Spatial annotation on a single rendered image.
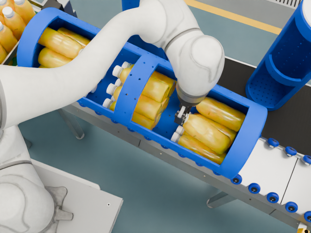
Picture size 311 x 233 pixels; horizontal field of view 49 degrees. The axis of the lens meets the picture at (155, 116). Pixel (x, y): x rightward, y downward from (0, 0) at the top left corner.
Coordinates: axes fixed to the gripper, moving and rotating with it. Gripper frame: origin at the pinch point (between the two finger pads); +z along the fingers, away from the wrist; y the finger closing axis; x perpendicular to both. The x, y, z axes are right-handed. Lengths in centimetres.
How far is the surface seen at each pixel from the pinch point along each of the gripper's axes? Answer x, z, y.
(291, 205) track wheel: -50, 23, -5
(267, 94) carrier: -39, 105, 78
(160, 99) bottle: 9.4, 4.7, 2.9
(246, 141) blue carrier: -21.9, -1.0, 0.7
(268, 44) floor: -27, 122, 127
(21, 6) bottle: 80, 15, 17
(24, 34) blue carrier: 61, 0, 0
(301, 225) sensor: -59, 31, -8
